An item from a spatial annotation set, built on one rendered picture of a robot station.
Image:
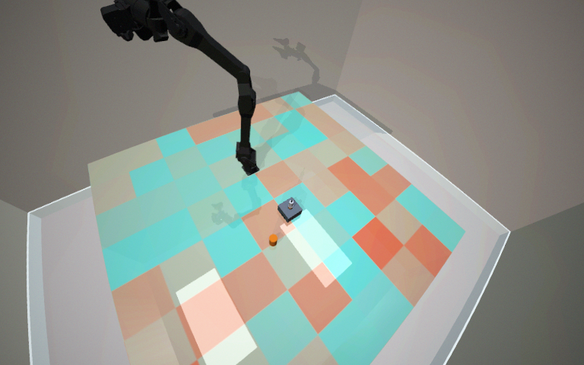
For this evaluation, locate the orange cylinder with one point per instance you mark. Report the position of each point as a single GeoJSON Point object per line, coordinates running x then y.
{"type": "Point", "coordinates": [273, 240]}

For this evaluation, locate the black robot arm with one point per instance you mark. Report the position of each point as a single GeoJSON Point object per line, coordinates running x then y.
{"type": "Point", "coordinates": [184, 27]}

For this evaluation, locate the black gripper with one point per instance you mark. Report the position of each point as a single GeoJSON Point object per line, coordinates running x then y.
{"type": "Point", "coordinates": [142, 32]}

